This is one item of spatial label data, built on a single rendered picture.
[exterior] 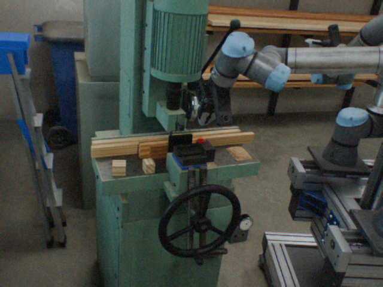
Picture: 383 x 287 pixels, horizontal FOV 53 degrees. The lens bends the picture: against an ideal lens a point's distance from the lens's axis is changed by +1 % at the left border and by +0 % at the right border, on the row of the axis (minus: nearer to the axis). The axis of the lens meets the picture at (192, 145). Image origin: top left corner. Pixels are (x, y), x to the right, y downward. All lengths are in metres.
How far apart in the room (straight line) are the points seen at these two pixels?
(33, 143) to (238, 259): 1.31
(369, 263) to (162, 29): 1.02
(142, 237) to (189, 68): 0.64
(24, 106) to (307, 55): 1.31
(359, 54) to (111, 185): 0.85
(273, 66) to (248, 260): 1.54
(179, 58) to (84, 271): 1.38
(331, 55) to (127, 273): 1.06
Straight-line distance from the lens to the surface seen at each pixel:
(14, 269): 2.33
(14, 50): 1.89
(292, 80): 3.94
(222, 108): 1.13
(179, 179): 1.24
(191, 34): 1.26
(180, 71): 1.28
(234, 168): 1.44
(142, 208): 1.38
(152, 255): 1.54
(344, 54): 1.17
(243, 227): 1.55
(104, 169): 1.34
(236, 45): 1.01
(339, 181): 1.84
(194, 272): 1.70
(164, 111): 1.39
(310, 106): 4.74
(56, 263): 2.31
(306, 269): 2.12
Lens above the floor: 1.60
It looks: 27 degrees down
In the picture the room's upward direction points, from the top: 6 degrees clockwise
